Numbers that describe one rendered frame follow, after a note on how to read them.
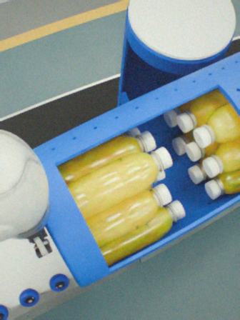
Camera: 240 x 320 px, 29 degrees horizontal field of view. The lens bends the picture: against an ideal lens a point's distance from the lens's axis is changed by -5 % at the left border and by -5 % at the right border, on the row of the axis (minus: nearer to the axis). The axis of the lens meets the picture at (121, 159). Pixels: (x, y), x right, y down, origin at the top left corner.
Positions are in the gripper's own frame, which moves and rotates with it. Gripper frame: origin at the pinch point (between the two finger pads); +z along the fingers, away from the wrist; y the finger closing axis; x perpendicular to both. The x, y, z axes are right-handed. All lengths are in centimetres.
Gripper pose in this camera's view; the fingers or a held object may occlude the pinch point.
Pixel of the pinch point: (37, 232)
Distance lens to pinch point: 86.1
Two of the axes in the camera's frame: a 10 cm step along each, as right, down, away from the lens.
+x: 8.8, -4.4, 1.9
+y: 4.8, 8.4, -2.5
